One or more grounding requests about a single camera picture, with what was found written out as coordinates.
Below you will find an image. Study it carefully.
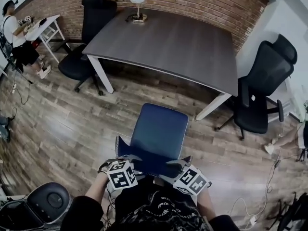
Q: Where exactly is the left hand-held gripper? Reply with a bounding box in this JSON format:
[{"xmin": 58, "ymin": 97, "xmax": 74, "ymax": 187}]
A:
[{"xmin": 97, "ymin": 154, "xmax": 142, "ymax": 190}]

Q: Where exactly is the blue padded chair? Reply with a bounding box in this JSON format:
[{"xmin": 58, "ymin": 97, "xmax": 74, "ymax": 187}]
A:
[{"xmin": 115, "ymin": 103, "xmax": 193, "ymax": 184}]

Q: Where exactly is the small white table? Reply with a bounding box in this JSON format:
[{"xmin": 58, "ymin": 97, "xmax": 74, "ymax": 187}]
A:
[{"xmin": 25, "ymin": 14, "xmax": 65, "ymax": 64}]

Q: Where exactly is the black tripod stand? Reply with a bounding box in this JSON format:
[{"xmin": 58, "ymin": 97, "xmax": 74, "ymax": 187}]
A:
[{"xmin": 267, "ymin": 192, "xmax": 308, "ymax": 231}]

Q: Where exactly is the white floor cable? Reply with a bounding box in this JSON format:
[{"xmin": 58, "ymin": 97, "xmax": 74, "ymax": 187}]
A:
[{"xmin": 230, "ymin": 148, "xmax": 282, "ymax": 231}]

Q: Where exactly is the white shelf unit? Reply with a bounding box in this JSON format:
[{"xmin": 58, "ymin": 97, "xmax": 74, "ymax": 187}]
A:
[{"xmin": 267, "ymin": 78, "xmax": 304, "ymax": 122}]

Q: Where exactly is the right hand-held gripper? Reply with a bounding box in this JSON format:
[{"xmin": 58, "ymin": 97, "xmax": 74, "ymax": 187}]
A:
[{"xmin": 166, "ymin": 159, "xmax": 212, "ymax": 196}]

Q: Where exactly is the person's left forearm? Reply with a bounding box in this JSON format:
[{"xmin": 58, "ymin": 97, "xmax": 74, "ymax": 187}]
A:
[{"xmin": 85, "ymin": 173, "xmax": 109, "ymax": 204}]

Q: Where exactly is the black mesh office chair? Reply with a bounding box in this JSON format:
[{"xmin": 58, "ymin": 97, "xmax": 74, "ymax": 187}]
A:
[
  {"xmin": 58, "ymin": 0, "xmax": 118, "ymax": 96},
  {"xmin": 215, "ymin": 34, "xmax": 298, "ymax": 141}
]

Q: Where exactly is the person's right forearm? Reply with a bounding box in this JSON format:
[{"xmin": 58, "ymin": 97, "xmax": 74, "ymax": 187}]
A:
[{"xmin": 197, "ymin": 189, "xmax": 216, "ymax": 220}]

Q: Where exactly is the black floor cable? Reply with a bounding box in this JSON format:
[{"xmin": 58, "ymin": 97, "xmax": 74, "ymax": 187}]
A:
[{"xmin": 12, "ymin": 79, "xmax": 33, "ymax": 105}]

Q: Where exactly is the person's black printed shirt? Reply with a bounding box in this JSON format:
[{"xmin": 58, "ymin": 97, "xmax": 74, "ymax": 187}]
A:
[{"xmin": 61, "ymin": 177, "xmax": 244, "ymax": 231}]

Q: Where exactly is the grey table with white legs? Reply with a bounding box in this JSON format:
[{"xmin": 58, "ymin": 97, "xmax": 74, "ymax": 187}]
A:
[{"xmin": 82, "ymin": 7, "xmax": 239, "ymax": 121}]

